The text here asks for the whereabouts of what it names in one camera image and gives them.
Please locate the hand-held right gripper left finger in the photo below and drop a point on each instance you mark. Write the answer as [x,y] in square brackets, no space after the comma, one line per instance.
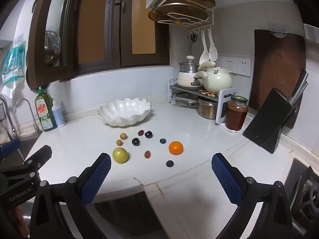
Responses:
[97,179]

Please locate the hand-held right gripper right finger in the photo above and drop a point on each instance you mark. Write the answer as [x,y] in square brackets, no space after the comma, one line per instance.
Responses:
[226,181]

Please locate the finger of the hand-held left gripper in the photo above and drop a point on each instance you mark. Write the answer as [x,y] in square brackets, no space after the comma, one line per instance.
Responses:
[10,147]
[37,157]

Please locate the green plum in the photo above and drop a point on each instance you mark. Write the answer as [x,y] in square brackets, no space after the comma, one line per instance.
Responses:
[120,155]

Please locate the tan longan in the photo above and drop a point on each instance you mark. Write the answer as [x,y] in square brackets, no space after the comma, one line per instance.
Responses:
[119,142]
[123,136]

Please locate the dark grape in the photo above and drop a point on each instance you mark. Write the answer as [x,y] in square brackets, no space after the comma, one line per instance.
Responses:
[135,141]

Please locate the red-brown date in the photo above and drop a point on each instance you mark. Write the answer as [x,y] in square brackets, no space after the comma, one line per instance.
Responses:
[147,154]

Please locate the orange tangerine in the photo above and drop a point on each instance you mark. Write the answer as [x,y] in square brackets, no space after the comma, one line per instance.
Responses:
[176,147]

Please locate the small red fruit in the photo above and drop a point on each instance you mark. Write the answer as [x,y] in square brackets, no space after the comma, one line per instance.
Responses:
[141,132]

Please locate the white scalloped bowl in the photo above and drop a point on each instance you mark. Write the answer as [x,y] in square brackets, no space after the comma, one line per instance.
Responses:
[124,112]

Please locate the person's left hand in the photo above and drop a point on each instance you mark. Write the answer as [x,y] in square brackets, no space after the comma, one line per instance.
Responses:
[17,219]

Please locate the green dish soap bottle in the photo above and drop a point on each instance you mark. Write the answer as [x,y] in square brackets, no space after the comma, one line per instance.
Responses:
[44,114]

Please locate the white pump bottle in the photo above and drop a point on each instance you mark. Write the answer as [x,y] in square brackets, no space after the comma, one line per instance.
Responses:
[58,117]

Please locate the steel faucet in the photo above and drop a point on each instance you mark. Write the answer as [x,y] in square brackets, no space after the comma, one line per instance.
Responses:
[23,100]

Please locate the glass jar of sauce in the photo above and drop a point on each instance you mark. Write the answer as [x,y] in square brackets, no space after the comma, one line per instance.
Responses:
[236,117]

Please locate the grey corner shelf rack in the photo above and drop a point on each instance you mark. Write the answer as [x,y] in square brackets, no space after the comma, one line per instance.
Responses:
[223,109]

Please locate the stainless steel pot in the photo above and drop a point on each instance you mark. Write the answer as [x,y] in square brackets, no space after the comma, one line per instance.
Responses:
[206,109]

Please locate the black knife block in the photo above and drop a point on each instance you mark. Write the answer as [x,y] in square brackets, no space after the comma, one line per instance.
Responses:
[269,119]

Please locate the gas stove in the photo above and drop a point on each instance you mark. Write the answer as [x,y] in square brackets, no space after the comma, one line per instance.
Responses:
[306,194]

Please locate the printed plastic bag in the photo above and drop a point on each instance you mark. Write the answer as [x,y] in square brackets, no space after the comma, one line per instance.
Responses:
[13,64]

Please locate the pan with glass lid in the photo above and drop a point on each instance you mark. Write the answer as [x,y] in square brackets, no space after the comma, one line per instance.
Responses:
[185,102]

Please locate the woven trivet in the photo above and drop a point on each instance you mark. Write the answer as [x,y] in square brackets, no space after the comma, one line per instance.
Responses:
[208,93]

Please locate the cream ceramic kettle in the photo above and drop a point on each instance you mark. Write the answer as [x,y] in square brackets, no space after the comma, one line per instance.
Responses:
[216,79]

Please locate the steel steamer plate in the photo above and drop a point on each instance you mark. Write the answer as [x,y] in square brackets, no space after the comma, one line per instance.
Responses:
[52,39]

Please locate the steel pot with glass lid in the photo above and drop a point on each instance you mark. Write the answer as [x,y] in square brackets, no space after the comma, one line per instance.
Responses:
[188,67]

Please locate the dark wooden cutting board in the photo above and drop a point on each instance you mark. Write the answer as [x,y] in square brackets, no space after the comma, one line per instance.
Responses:
[276,67]

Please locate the white spoon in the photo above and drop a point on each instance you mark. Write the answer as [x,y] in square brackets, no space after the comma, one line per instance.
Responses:
[203,57]

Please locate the brown wooden window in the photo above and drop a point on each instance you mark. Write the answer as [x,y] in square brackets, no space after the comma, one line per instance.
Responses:
[92,29]

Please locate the black scissors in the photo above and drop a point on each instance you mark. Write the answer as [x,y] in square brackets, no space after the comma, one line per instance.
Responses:
[194,37]

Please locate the white wall socket panel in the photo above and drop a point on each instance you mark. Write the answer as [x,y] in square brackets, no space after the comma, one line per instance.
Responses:
[243,67]

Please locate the clear wall hook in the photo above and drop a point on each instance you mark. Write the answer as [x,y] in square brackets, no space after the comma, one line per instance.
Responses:
[278,29]

